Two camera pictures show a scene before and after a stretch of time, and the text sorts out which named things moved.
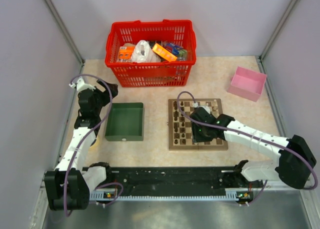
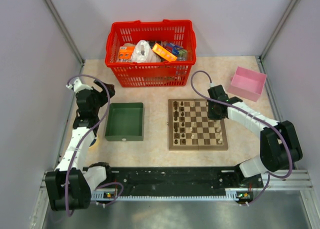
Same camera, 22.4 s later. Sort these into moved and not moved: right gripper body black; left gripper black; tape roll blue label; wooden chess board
Moved: right gripper body black
Not moved: tape roll blue label; wooden chess board; left gripper black
